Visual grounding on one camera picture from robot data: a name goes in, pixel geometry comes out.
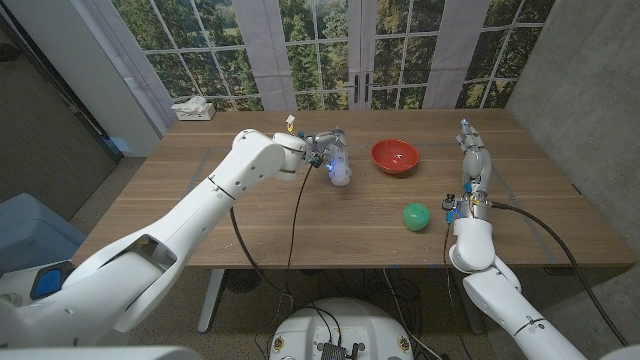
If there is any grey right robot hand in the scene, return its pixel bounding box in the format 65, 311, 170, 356
442, 118, 494, 224

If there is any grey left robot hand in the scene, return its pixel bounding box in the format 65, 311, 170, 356
299, 128, 351, 174

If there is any large clear plastic syringe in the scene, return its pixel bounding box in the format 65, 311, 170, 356
327, 128, 354, 188

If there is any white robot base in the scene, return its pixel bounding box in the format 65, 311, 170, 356
268, 297, 414, 360

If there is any green apple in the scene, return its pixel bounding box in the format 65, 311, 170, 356
402, 202, 432, 233

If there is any red bowl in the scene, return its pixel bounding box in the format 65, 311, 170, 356
370, 138, 421, 176

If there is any printed window backdrop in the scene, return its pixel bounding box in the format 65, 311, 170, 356
74, 0, 557, 136

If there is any white tissue box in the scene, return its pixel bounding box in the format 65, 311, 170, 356
171, 96, 217, 122

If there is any white table leg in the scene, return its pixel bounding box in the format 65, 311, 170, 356
197, 268, 226, 335

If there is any blue plastic bin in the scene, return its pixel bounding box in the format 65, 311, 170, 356
0, 192, 87, 275

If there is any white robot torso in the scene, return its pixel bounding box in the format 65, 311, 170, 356
0, 344, 204, 360

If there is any white device with blue pads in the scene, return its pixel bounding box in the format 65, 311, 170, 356
0, 259, 76, 309

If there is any thin black left wrist cable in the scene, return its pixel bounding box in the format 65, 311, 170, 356
284, 165, 314, 284

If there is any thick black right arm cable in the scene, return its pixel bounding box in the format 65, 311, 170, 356
489, 200, 631, 347

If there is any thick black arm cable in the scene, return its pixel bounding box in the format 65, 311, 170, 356
228, 207, 294, 301
489, 200, 631, 347

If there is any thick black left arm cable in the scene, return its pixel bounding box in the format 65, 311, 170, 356
228, 207, 294, 301

